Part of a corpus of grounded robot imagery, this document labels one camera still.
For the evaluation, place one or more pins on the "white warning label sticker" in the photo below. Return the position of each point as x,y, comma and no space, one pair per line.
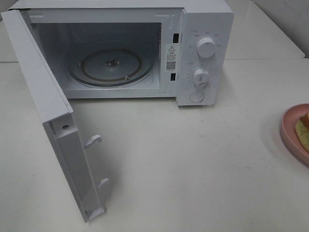
171,56

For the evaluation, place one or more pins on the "white upper power knob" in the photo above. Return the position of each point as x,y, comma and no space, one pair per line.
206,47

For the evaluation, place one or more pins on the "white microwave oven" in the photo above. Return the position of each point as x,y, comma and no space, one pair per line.
74,27

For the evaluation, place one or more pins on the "white timer knob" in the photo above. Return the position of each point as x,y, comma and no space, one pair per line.
201,77

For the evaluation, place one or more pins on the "pink round plate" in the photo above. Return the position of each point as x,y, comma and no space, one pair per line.
289,135

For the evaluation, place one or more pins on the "glass microwave turntable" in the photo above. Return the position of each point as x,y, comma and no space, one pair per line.
110,67

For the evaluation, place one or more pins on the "white bread sandwich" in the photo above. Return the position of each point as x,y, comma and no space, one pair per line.
302,130

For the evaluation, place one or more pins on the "round white door button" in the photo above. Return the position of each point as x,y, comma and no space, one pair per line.
197,96

